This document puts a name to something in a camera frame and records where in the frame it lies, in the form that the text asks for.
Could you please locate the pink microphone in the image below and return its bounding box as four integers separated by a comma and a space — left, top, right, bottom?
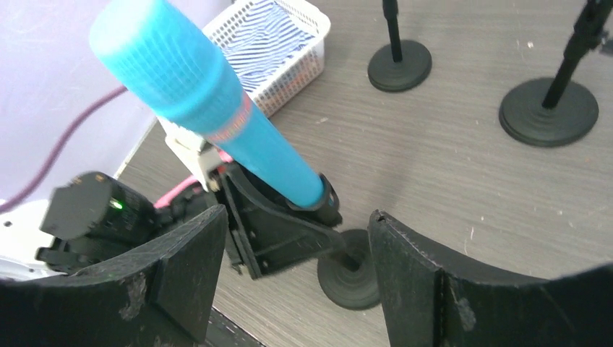
154, 149, 233, 208

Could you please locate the blue striped cloth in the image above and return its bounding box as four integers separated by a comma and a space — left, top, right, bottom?
223, 1, 314, 93

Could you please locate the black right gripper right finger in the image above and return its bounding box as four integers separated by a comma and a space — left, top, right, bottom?
368, 210, 612, 346

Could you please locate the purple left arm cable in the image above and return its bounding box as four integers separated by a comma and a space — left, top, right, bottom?
0, 85, 129, 215

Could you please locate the black front microphone stand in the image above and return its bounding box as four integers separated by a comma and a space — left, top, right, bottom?
287, 174, 384, 312

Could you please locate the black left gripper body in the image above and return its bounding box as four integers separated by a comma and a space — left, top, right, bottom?
218, 163, 340, 279

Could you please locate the white plastic basket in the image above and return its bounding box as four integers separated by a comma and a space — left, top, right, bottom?
203, 1, 331, 116

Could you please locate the blue microphone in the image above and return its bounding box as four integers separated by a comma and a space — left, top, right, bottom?
89, 1, 324, 208

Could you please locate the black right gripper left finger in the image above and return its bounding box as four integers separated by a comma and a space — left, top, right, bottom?
1, 205, 228, 346

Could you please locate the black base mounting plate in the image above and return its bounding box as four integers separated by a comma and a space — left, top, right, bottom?
203, 307, 265, 347

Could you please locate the black microphone stand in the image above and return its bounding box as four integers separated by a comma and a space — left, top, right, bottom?
287, 174, 384, 312
367, 0, 432, 93
499, 1, 612, 147

